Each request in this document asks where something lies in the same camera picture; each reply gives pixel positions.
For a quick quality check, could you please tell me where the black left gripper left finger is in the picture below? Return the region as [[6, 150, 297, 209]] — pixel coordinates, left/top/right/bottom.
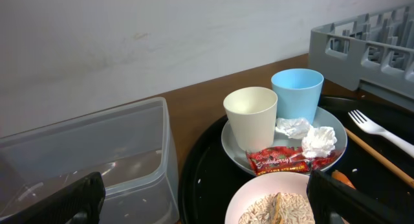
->
[[1, 172, 105, 224]]

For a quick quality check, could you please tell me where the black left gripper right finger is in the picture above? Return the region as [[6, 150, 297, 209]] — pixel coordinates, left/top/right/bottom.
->
[[306, 170, 413, 224]]

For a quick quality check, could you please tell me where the orange carrot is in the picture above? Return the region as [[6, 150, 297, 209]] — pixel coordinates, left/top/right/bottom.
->
[[331, 170, 355, 189]]

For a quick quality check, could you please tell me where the cooked rice pile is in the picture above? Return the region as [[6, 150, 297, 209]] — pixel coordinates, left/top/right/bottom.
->
[[238, 193, 316, 224]]

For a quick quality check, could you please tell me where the pink bowl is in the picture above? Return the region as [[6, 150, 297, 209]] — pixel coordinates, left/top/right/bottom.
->
[[224, 172, 309, 224]]

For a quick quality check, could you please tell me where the white napkin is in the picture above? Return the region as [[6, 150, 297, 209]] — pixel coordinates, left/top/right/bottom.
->
[[301, 126, 337, 159]]

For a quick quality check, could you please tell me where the red strawberry snack wrapper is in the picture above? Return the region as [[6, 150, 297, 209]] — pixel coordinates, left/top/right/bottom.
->
[[245, 146, 344, 175]]

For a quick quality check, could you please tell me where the white tissue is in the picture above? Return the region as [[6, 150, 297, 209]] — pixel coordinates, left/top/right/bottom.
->
[[275, 117, 311, 139]]

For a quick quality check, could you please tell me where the light blue plastic cup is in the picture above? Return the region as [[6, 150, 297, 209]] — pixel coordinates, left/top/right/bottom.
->
[[271, 69, 324, 124]]

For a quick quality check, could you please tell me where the cream plastic cup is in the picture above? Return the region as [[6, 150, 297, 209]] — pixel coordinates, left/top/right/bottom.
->
[[223, 87, 278, 152]]

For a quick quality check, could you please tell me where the brown food scrap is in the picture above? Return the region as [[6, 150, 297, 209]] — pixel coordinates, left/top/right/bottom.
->
[[270, 193, 283, 224]]

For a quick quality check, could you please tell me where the clear plastic waste bin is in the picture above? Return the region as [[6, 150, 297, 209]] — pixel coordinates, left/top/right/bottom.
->
[[1, 97, 179, 223]]

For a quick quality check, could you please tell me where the grey dishwasher rack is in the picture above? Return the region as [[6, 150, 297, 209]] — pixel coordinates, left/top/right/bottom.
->
[[308, 5, 413, 110]]

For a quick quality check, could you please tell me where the wooden chopstick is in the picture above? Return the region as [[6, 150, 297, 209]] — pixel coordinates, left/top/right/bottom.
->
[[345, 128, 413, 188]]

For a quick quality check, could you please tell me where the white plastic fork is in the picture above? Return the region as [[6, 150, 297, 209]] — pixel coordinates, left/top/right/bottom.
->
[[348, 109, 414, 157]]

